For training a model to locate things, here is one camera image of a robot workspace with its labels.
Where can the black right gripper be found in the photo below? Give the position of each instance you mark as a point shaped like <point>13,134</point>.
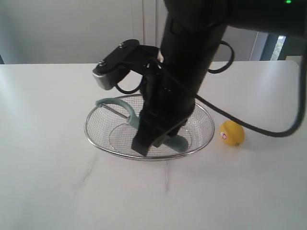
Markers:
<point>166,106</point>

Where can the teal handled peeler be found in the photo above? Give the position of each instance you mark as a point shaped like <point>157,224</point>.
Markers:
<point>123,109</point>

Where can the yellow lemon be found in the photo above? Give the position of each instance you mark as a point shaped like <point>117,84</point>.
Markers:
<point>232,133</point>

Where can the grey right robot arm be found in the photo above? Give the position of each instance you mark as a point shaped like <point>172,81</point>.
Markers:
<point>193,32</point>

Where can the steel wire mesh basket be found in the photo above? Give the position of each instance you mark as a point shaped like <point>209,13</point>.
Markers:
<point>109,132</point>

